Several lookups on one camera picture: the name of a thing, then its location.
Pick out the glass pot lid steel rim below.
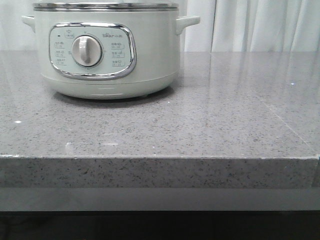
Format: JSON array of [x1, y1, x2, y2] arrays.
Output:
[[32, 2, 179, 10]]

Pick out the pale green electric cooking pot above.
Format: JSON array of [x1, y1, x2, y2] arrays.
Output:
[[22, 8, 201, 100]]

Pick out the white pleated curtain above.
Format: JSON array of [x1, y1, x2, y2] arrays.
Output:
[[0, 0, 320, 52]]

